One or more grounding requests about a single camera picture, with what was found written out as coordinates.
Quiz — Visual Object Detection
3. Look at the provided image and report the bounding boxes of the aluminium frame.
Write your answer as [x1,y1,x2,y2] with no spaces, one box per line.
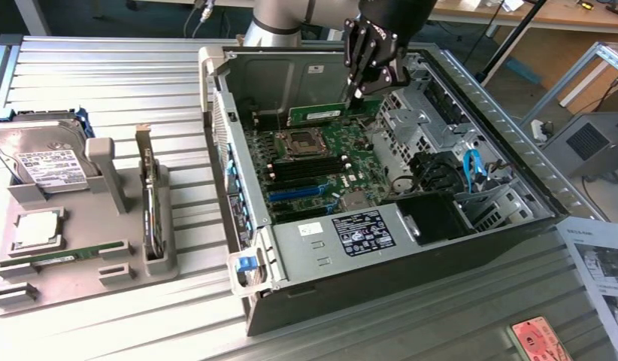
[517,40,618,126]

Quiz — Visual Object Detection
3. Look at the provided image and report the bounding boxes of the silver hard disk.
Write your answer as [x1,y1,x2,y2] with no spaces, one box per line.
[0,119,90,195]

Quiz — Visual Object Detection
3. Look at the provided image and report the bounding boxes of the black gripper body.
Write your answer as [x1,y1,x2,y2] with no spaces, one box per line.
[357,0,439,52]

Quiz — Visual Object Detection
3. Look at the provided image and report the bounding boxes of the grey box device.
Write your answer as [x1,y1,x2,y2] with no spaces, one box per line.
[539,110,618,182]

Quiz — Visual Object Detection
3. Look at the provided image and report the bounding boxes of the grey parts rack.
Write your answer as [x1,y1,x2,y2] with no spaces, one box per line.
[0,107,182,319]

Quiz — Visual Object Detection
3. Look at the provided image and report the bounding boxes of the green motherboard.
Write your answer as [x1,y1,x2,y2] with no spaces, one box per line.
[240,98,397,223]

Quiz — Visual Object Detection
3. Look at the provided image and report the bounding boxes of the black graphics card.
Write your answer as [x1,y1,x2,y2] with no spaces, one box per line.
[134,123,168,261]

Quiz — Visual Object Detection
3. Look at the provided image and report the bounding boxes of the metal disk bay cage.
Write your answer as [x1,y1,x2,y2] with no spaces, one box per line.
[379,86,480,166]

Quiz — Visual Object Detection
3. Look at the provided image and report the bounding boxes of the blue data wire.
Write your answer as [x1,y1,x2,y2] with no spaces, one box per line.
[459,147,488,193]

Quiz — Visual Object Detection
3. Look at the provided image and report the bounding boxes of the silver CPU chip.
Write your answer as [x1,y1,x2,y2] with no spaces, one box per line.
[13,212,64,250]

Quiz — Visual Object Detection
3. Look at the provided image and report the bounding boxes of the printed paper sheet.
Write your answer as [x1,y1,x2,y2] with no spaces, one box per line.
[553,219,618,340]

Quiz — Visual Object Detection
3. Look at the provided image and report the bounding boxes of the wooden desk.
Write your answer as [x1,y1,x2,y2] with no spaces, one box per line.
[428,0,618,110]

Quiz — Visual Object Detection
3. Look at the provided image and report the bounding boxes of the black open PC case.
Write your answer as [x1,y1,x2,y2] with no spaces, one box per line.
[196,44,573,338]

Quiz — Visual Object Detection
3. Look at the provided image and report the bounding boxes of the white power strip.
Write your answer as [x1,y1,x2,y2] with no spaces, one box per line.
[527,117,549,143]

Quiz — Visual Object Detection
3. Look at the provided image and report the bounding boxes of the green RAM stick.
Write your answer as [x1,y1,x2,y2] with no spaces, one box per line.
[0,240,125,267]
[287,99,379,126]

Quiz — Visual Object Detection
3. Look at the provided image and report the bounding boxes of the black wire bundle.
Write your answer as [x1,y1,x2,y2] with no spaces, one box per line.
[391,155,465,196]

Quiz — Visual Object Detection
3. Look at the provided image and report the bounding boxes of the grey power supply unit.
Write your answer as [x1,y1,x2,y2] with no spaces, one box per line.
[265,202,423,290]

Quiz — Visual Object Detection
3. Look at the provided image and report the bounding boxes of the blue expansion slot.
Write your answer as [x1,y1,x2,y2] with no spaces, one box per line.
[268,186,324,202]

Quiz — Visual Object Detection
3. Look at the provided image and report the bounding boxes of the black tripod pole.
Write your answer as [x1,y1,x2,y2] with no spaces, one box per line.
[480,0,547,77]

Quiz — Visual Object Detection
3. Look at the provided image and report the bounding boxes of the smartphone with red screen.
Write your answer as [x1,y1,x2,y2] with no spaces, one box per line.
[505,314,573,361]

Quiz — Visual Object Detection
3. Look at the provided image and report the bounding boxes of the CPU socket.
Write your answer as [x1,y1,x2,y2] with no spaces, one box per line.
[273,127,328,158]

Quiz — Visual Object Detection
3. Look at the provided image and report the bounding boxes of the black fan shroud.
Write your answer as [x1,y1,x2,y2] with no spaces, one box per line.
[393,195,475,242]

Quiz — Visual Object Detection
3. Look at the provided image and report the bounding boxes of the black RAM slot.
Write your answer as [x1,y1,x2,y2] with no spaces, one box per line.
[279,167,353,183]
[271,154,345,168]
[276,162,351,178]
[273,158,349,174]

